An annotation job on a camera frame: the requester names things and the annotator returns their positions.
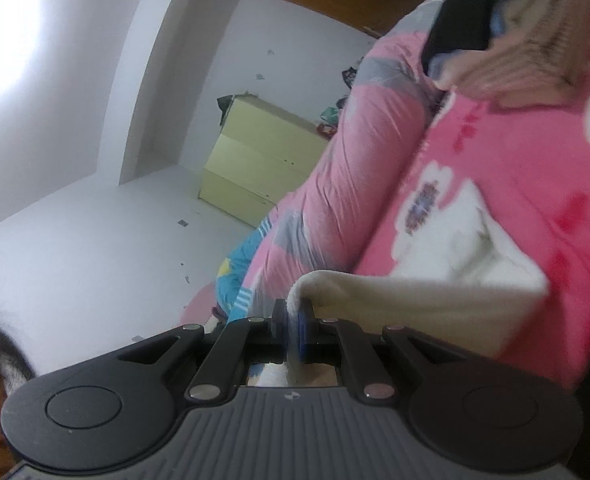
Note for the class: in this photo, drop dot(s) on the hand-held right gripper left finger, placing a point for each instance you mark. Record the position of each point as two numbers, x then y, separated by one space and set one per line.
278 325

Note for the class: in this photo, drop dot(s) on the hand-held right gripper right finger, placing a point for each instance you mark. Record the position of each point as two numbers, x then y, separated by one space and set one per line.
305 330

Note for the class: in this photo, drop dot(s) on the white long-sleeve sweater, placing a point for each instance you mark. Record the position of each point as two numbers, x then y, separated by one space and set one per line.
425 305

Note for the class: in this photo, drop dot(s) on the crumpled white cloth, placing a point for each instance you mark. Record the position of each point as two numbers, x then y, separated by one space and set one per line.
200 305

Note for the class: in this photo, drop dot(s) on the yellow wardrobe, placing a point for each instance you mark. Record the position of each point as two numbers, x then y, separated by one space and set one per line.
255 160

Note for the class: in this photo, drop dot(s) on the pink grey duvet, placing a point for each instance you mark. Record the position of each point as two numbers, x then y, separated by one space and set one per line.
365 160

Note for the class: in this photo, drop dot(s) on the green plastic bag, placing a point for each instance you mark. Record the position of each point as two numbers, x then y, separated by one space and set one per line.
332 117

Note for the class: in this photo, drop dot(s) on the black bag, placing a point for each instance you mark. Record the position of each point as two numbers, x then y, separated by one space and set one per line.
351 75

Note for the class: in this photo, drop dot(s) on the pink floral blanket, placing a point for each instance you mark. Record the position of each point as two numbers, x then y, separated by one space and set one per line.
525 185

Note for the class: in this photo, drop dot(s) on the folded black garment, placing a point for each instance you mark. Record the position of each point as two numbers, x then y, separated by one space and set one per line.
465 10

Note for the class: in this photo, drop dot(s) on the folded checkered garment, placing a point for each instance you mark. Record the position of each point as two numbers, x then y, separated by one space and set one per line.
540 55

